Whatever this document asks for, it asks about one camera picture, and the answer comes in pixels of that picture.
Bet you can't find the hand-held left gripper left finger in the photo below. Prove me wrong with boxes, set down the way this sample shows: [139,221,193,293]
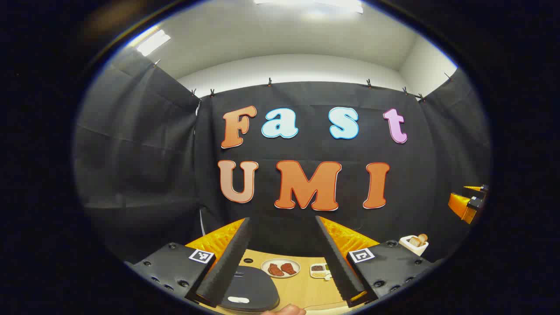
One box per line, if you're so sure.
[125,217,253,308]

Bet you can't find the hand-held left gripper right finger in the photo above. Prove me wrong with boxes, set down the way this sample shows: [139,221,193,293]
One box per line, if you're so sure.
[315,215,438,308]

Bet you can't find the dark grey rice cooker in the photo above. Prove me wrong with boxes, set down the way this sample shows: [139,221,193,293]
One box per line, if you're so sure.
[219,266,280,312]

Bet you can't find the white divided bean dish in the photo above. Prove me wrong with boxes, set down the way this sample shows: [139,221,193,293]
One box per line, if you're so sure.
[310,263,333,280]

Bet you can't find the white round plate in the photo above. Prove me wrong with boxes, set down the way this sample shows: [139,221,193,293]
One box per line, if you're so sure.
[261,258,301,279]

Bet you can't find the white toaster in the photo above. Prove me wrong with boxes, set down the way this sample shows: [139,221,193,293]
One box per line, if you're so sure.
[399,235,429,256]

